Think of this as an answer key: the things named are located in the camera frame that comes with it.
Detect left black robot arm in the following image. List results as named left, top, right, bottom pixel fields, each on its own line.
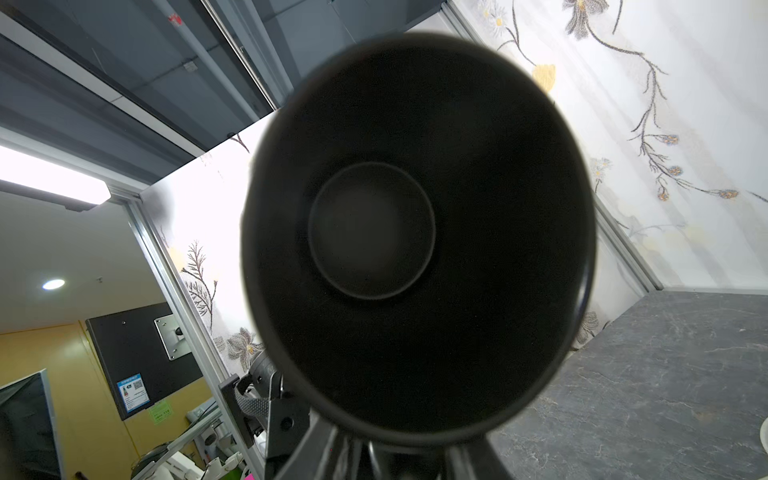
left=219, top=351, right=310, bottom=462

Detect ceiling strip light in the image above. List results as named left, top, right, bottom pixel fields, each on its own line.
left=1, top=146, right=111, bottom=212

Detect black interior steel mug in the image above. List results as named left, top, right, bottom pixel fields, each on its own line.
left=241, top=32, right=596, bottom=479

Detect round ceiling downlight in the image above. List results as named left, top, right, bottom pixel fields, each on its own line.
left=41, top=278, right=66, bottom=291

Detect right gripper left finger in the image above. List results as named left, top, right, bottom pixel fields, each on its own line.
left=276, top=415, right=353, bottom=480

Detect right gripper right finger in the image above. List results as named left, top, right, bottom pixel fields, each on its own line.
left=446, top=436, right=513, bottom=480

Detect dark monitor screen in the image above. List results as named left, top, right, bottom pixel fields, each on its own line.
left=1, top=370, right=64, bottom=480

